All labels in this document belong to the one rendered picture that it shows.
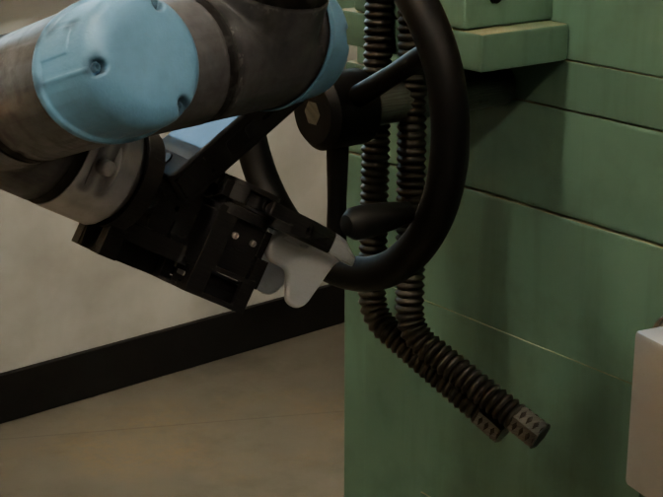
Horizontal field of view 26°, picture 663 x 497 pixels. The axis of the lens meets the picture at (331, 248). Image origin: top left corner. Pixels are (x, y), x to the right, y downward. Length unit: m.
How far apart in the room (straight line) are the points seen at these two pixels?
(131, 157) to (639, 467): 0.35
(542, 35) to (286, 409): 1.53
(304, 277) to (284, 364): 1.79
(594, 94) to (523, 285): 0.19
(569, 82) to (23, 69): 0.54
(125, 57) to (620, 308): 0.57
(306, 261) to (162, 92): 0.28
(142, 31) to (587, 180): 0.52
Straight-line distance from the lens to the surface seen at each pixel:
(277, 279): 1.03
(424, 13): 1.02
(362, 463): 1.50
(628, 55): 1.13
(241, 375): 2.74
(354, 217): 1.02
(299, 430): 2.50
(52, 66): 0.75
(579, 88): 1.17
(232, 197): 0.93
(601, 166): 1.17
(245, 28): 0.83
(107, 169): 0.87
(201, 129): 0.94
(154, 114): 0.74
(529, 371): 1.27
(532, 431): 1.14
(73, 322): 2.62
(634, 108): 1.14
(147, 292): 2.69
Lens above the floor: 1.04
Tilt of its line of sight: 17 degrees down
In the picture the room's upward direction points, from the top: straight up
